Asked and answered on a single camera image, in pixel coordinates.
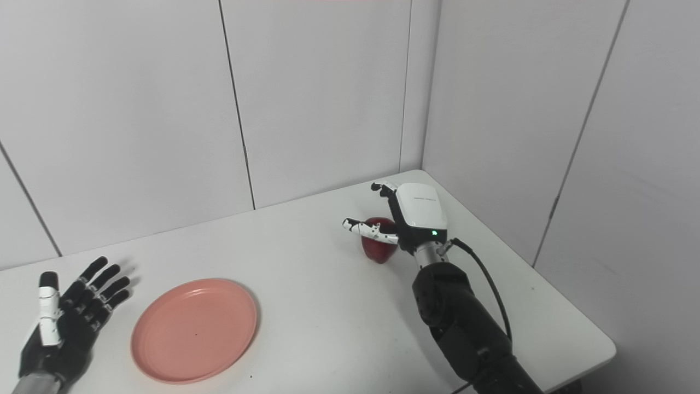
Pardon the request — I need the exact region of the red apple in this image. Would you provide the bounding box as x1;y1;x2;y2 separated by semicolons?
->
360;217;399;265

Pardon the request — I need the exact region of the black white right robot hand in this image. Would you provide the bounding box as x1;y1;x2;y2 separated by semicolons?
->
343;181;448;257

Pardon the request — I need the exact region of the pink plastic plate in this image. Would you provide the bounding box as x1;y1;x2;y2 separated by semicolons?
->
130;279;258;384

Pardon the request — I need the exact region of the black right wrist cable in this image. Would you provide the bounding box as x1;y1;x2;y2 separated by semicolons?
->
446;237;514;394

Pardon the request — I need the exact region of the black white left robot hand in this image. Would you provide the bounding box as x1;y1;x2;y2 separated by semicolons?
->
19;256;132;384

